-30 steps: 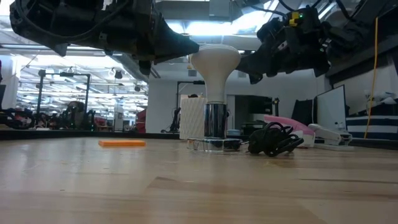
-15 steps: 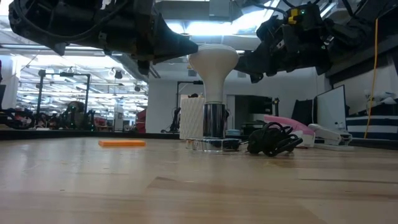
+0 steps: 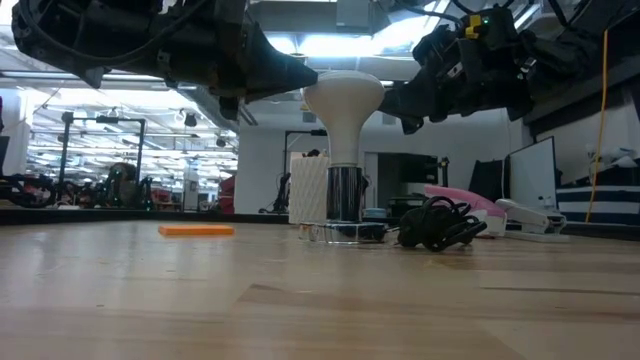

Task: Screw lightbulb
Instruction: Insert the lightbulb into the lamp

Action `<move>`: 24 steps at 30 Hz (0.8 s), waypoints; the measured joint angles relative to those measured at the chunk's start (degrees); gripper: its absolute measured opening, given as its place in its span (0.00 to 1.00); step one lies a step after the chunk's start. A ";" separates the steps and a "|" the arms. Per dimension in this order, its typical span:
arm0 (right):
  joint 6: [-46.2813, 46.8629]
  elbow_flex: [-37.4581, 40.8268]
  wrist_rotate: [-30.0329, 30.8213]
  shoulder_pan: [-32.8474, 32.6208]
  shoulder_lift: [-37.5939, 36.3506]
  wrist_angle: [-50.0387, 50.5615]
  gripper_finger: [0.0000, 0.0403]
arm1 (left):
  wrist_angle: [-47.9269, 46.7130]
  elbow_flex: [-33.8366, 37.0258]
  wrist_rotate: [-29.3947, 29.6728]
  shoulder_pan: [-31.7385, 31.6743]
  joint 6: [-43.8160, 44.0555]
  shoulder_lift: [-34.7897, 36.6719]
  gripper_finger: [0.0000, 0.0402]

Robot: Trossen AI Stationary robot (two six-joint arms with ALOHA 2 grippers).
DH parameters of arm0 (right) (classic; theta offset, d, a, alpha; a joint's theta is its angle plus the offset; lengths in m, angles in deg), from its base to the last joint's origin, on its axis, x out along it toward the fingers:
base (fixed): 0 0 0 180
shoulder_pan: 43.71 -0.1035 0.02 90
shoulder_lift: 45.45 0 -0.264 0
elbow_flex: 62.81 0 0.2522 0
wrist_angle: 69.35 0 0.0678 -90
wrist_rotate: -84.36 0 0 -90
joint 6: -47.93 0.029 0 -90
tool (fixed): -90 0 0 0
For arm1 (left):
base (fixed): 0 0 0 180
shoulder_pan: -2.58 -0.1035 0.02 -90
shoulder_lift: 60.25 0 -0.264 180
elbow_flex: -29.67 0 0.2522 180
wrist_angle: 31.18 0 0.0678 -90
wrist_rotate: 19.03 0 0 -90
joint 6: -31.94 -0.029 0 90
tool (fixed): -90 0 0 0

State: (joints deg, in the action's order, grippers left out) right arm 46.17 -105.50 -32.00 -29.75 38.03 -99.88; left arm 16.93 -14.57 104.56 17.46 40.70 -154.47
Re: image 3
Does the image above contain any red cabinet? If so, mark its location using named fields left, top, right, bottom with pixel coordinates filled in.
left=218, top=174, right=236, bottom=216

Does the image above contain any yellow cable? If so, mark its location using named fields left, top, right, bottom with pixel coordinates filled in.
left=584, top=28, right=609, bottom=225

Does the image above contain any black chair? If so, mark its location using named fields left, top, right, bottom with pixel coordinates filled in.
left=467, top=158, right=507, bottom=204

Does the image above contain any black cabinet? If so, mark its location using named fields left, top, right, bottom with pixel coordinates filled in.
left=377, top=152, right=451, bottom=219

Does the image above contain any black background gantry frame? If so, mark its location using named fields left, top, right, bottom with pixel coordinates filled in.
left=283, top=128, right=329, bottom=164
left=58, top=110, right=147, bottom=209

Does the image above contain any white flat panel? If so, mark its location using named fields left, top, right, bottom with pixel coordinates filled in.
left=505, top=135, right=559, bottom=212

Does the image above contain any pink stapler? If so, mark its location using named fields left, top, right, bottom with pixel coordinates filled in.
left=423, top=184, right=509, bottom=238

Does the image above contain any orange sticky note pad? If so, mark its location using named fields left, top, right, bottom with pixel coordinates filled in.
left=157, top=224, right=236, bottom=238

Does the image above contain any white reflector lightbulb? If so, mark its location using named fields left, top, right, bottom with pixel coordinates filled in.
left=302, top=69, right=387, bottom=169

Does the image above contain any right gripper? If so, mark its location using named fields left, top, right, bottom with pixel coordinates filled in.
left=378, top=5, right=535, bottom=135

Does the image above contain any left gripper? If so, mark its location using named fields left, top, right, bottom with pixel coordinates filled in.
left=159, top=0, right=319, bottom=121

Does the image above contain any blue white striped cloth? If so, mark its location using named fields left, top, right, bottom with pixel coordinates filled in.
left=556, top=183, right=640, bottom=227

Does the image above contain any white textured pen cup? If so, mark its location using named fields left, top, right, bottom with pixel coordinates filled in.
left=288, top=154, right=331, bottom=226

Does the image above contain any long ceiling light strip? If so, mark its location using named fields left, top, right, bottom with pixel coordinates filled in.
left=0, top=71, right=169, bottom=84

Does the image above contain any person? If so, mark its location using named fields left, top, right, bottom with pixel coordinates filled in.
left=105, top=162, right=140, bottom=209

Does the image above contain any black lamp power cord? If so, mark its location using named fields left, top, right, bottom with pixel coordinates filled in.
left=384, top=195, right=489, bottom=253

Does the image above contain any white stapler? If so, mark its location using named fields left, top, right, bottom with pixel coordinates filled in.
left=494, top=198, right=571, bottom=244

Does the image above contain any white crumpled bag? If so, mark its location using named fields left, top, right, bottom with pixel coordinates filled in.
left=584, top=143, right=640, bottom=171

